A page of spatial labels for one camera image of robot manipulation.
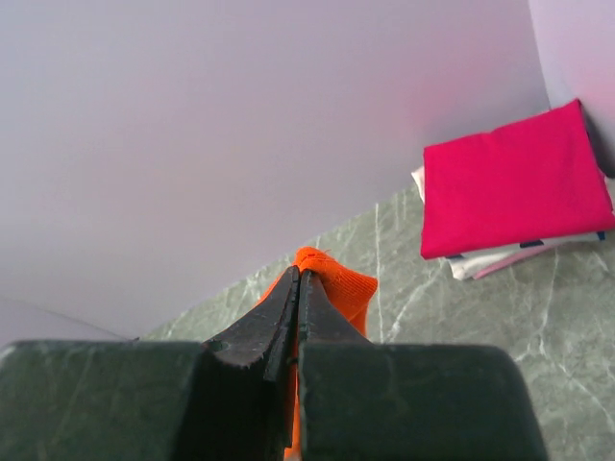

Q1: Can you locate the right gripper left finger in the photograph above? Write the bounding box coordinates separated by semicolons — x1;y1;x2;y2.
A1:
200;266;299;460

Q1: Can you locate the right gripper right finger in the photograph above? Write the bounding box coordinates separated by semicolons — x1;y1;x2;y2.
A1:
297;271;373;460

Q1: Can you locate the orange t shirt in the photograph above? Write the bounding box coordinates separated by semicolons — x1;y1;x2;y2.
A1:
255;246;378;460

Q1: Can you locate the folded white t shirt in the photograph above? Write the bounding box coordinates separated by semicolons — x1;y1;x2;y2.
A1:
411;159;614;280

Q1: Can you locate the folded magenta t shirt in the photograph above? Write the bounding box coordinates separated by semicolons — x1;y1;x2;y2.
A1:
420;100;614;259

